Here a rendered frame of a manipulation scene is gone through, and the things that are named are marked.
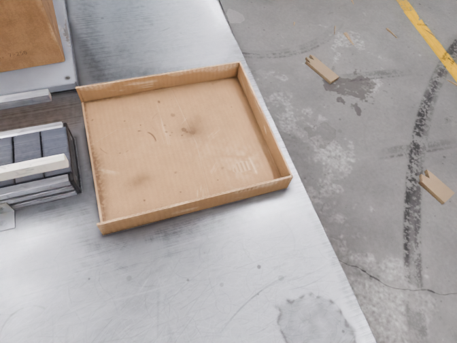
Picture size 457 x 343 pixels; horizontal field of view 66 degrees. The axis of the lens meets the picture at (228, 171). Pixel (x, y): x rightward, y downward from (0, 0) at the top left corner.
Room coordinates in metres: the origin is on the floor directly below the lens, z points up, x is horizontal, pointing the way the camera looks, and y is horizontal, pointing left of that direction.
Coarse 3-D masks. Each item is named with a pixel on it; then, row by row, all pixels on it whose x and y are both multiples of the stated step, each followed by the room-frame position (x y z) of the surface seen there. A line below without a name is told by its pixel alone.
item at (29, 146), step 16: (64, 128) 0.28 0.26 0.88; (0, 144) 0.23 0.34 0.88; (16, 144) 0.24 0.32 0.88; (32, 144) 0.24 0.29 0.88; (48, 144) 0.25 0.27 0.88; (64, 144) 0.26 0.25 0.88; (0, 160) 0.21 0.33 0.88; (16, 160) 0.21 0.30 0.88; (32, 176) 0.19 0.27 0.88; (48, 176) 0.20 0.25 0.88
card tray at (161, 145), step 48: (96, 96) 0.39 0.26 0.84; (144, 96) 0.41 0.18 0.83; (192, 96) 0.44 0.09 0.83; (240, 96) 0.46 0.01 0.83; (96, 144) 0.29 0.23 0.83; (144, 144) 0.31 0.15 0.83; (192, 144) 0.33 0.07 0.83; (240, 144) 0.35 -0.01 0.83; (96, 192) 0.21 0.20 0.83; (144, 192) 0.23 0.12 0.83; (192, 192) 0.24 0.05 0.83; (240, 192) 0.25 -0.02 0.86
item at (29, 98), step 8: (0, 96) 0.26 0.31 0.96; (8, 96) 0.26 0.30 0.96; (16, 96) 0.27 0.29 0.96; (24, 96) 0.27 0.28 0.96; (32, 96) 0.27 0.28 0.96; (40, 96) 0.27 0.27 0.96; (48, 96) 0.28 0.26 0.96; (0, 104) 0.25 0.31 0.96; (8, 104) 0.26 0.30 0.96; (16, 104) 0.26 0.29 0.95; (24, 104) 0.26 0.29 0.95; (32, 104) 0.27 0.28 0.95
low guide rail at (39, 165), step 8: (32, 160) 0.20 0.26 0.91; (40, 160) 0.20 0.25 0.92; (48, 160) 0.21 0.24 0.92; (56, 160) 0.21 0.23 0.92; (64, 160) 0.21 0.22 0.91; (0, 168) 0.18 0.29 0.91; (8, 168) 0.18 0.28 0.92; (16, 168) 0.19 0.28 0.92; (24, 168) 0.19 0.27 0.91; (32, 168) 0.19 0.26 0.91; (40, 168) 0.20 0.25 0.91; (48, 168) 0.20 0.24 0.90; (56, 168) 0.21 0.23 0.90; (0, 176) 0.17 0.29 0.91; (8, 176) 0.18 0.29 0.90; (16, 176) 0.18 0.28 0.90
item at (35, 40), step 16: (0, 0) 0.42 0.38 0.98; (16, 0) 0.43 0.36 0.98; (32, 0) 0.44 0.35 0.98; (48, 0) 0.53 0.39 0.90; (0, 16) 0.41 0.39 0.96; (16, 16) 0.42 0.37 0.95; (32, 16) 0.43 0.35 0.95; (48, 16) 0.45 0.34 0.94; (0, 32) 0.40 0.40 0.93; (16, 32) 0.42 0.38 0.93; (32, 32) 0.43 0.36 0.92; (48, 32) 0.44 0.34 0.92; (0, 48) 0.40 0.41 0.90; (16, 48) 0.41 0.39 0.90; (32, 48) 0.42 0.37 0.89; (48, 48) 0.43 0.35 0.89; (0, 64) 0.39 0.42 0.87; (16, 64) 0.40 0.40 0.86; (32, 64) 0.42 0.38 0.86
